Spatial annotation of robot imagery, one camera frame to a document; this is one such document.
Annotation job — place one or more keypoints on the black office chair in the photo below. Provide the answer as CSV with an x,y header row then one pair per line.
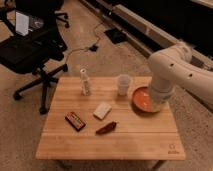
x,y
28,54

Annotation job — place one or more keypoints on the red chili pepper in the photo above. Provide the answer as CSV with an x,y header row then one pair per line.
x,y
107,128

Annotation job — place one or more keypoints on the black floor mat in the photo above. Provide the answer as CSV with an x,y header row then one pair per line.
x,y
115,35

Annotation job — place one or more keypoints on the small clear bottle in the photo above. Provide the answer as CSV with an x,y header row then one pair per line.
x,y
85,82

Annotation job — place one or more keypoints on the white paper sheet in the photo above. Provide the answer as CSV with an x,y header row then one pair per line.
x,y
21,23

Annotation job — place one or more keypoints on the orange ceramic bowl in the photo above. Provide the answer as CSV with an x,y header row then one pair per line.
x,y
141,98

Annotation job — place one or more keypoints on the translucent plastic cup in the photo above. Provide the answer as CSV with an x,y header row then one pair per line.
x,y
123,83

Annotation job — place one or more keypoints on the black power adapter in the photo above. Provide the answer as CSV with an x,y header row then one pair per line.
x,y
93,48

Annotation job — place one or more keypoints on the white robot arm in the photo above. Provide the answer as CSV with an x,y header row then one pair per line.
x,y
172,66

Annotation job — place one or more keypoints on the white soap bar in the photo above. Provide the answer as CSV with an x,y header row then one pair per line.
x,y
102,110

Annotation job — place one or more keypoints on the red black small box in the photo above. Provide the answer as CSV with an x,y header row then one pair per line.
x,y
75,121

